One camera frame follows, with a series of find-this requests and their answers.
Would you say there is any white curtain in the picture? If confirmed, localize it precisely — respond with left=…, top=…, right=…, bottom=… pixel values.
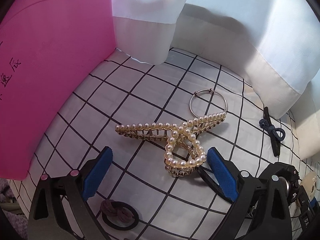
left=110, top=0, right=320, bottom=120

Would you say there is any pink plush bear headband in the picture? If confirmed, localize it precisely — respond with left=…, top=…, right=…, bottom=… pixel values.
left=301, top=171, right=319, bottom=200

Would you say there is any black hair tie brown knot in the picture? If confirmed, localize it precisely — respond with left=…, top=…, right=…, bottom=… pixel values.
left=100, top=199, right=140, bottom=231

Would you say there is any silver bangle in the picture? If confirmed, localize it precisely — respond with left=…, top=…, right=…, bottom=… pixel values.
left=189, top=89, right=228, bottom=118

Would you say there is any white black checked cloth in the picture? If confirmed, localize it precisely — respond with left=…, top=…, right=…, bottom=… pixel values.
left=5, top=47, right=320, bottom=240

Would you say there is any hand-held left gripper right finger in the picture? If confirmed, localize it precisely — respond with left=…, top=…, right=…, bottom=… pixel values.
left=207, top=147, right=293, bottom=240

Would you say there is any grey fuzzy cloth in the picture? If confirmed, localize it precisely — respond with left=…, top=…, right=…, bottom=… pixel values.
left=0, top=177, right=29, bottom=240

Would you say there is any navy bow hair tie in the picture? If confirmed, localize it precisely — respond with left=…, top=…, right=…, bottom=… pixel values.
left=259, top=106, right=286, bottom=157

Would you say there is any plain black hair tie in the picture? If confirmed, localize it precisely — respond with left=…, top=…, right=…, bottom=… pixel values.
left=196, top=166, right=232, bottom=204

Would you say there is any black wristwatch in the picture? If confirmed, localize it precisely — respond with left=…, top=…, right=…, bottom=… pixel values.
left=274, top=161, right=315, bottom=240

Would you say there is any pearl hair claw clip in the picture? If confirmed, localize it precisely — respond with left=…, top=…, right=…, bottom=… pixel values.
left=115, top=111, right=228, bottom=178

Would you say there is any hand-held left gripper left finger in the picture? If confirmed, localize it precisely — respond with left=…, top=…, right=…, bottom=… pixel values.
left=27, top=146, right=114, bottom=240

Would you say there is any pink plastic basin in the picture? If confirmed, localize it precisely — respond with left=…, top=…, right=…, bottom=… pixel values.
left=0, top=0, right=117, bottom=180

